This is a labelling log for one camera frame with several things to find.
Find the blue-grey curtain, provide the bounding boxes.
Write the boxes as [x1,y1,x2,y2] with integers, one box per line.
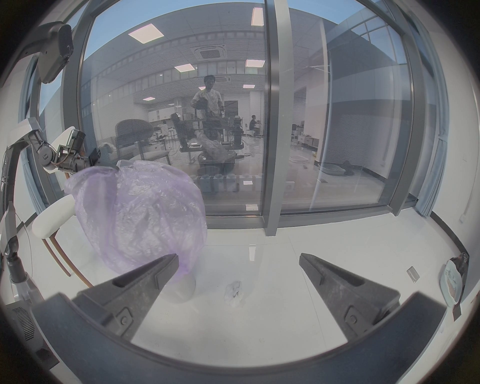
[412,19,449,219]

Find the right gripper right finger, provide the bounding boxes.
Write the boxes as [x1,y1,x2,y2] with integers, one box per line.
[299,253,401,344]

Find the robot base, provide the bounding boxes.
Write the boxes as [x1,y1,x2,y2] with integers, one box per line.
[0,275,62,376]

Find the pale green printed object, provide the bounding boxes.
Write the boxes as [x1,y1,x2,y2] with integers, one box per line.
[444,252,470,305]

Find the white trash bin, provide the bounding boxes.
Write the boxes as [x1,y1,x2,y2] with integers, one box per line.
[165,271,197,304]

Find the white chair with wooden legs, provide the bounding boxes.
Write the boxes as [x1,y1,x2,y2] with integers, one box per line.
[32,127,94,289]

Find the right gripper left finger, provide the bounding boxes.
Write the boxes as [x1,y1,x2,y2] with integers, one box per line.
[72,253,180,341]

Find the purple plastic bag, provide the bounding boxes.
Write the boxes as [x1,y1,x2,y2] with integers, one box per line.
[64,159,208,277]

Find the crumpled white paper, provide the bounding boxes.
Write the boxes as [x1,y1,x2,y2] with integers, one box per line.
[224,280,245,308]

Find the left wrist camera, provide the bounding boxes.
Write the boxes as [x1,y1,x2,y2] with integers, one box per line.
[69,130,87,151]

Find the window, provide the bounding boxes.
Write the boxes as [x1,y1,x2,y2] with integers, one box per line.
[22,0,447,238]

